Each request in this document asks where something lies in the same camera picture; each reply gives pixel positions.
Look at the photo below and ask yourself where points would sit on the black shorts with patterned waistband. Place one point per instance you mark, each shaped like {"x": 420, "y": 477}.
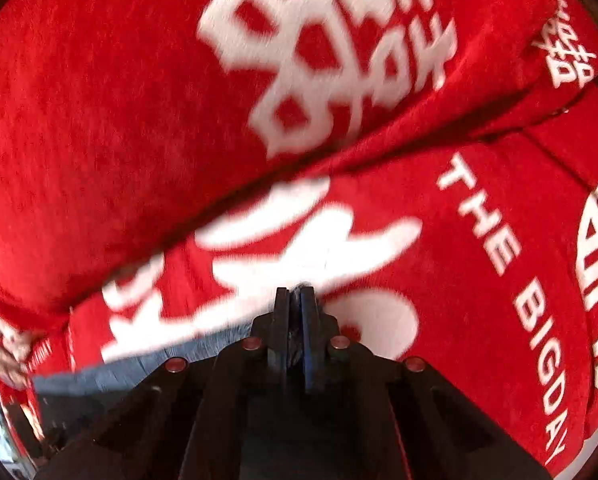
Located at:
{"x": 127, "y": 373}

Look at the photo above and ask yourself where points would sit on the red printed bed sheet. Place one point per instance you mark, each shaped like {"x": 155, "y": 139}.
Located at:
{"x": 481, "y": 258}

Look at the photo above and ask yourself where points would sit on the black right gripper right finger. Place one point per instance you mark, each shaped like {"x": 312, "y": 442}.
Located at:
{"x": 351, "y": 419}

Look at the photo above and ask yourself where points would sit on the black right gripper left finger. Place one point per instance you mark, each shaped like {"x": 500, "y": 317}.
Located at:
{"x": 242, "y": 396}

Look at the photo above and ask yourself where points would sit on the red printed pillow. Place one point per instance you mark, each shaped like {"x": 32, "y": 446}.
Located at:
{"x": 124, "y": 123}

